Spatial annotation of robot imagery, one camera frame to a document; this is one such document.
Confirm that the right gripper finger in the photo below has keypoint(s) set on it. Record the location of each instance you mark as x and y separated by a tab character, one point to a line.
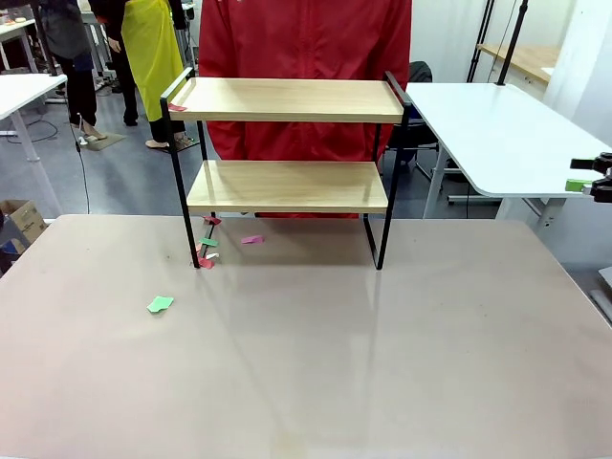
590	164
576	185

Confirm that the black-frame two-tier wooden shelf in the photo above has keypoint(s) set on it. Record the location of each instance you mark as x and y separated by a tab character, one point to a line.
287	102

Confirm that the white side table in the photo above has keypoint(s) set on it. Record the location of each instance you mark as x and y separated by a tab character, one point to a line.
502	134

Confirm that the wooden desk top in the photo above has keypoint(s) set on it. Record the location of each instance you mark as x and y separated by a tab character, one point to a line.
531	57

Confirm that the black tripod stand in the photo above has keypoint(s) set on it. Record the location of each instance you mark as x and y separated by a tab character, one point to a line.
480	38
46	43
514	43

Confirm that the black office chair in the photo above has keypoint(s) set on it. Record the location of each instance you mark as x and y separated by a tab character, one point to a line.
420	74

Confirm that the person in red jacket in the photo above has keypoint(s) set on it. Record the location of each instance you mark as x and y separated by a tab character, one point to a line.
306	38

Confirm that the magenta paper scrap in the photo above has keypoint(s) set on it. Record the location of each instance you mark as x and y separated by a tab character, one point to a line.
252	239

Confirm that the white paper scrap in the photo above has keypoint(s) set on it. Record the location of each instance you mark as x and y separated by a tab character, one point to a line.
212	256

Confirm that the wide green paper scrap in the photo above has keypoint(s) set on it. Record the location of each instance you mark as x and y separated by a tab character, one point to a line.
160	304

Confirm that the mannequin in yellow apron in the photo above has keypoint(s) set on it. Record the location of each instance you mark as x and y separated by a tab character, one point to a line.
153	48

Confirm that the tan floor mat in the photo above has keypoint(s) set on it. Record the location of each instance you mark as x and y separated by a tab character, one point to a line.
107	142

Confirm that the mannequin in black clothes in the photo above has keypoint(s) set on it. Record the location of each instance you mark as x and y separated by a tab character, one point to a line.
115	19

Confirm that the mannequin in dark grey clothes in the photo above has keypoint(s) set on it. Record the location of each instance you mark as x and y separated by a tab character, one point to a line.
67	28

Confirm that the brown cardboard box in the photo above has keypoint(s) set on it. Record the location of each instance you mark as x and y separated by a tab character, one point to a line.
26	220

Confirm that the white height-adjustable table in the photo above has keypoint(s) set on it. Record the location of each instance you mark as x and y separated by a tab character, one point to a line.
24	88

